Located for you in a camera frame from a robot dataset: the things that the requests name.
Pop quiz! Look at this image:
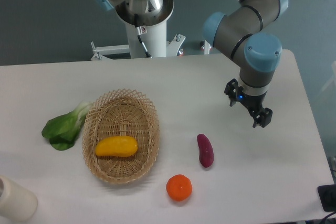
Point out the yellow mango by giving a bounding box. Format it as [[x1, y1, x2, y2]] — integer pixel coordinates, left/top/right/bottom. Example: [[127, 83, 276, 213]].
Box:
[[95, 136, 138, 157]]

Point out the cream cylindrical bottle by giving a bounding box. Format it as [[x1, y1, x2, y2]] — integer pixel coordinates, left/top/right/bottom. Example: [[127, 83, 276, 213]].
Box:
[[1, 175, 38, 222]]

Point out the green bok choy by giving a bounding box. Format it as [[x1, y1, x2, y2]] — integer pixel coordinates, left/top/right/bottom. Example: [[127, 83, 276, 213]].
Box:
[[41, 101, 93, 151]]

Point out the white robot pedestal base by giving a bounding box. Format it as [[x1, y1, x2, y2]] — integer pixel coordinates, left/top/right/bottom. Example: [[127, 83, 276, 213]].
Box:
[[90, 0, 213, 61]]

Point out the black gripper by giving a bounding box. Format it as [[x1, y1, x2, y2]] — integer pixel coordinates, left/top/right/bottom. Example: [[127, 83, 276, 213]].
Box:
[[224, 79, 273, 128]]

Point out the purple sweet potato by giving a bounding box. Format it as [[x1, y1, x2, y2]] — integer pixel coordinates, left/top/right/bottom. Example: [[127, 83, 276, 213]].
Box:
[[197, 134, 214, 168]]

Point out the black device at edge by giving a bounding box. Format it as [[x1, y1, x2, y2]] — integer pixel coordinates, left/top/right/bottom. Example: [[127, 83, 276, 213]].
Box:
[[317, 184, 336, 212]]

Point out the woven wicker basket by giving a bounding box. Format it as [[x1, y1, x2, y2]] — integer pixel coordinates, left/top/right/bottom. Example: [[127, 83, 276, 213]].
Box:
[[82, 89, 160, 184]]

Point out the orange tangerine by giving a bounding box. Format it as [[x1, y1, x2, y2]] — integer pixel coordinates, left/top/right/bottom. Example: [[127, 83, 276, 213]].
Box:
[[166, 174, 193, 202]]

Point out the black cable on pedestal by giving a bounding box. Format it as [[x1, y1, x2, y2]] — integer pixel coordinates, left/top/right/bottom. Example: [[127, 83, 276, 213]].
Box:
[[133, 13, 152, 58]]

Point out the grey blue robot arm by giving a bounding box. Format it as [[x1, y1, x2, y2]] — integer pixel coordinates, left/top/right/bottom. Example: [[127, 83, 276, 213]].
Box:
[[95, 0, 288, 127]]

